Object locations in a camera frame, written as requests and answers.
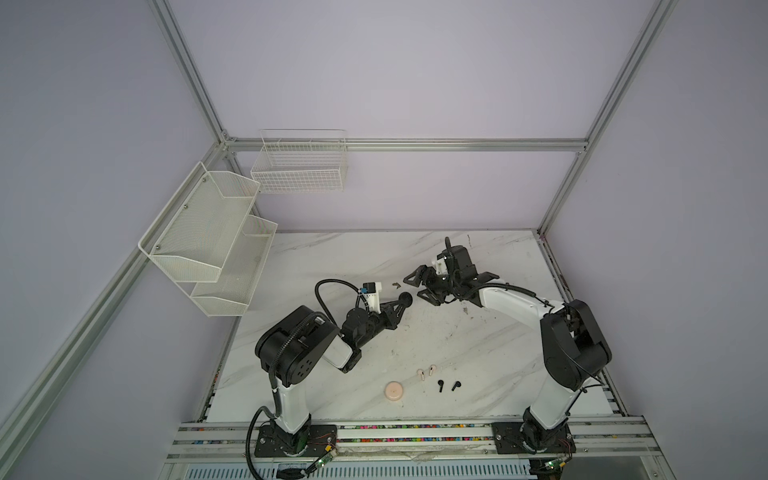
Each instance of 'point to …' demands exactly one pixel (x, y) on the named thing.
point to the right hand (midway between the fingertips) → (407, 285)
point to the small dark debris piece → (396, 284)
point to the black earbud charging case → (406, 298)
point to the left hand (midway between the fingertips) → (406, 303)
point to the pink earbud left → (421, 372)
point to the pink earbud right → (433, 367)
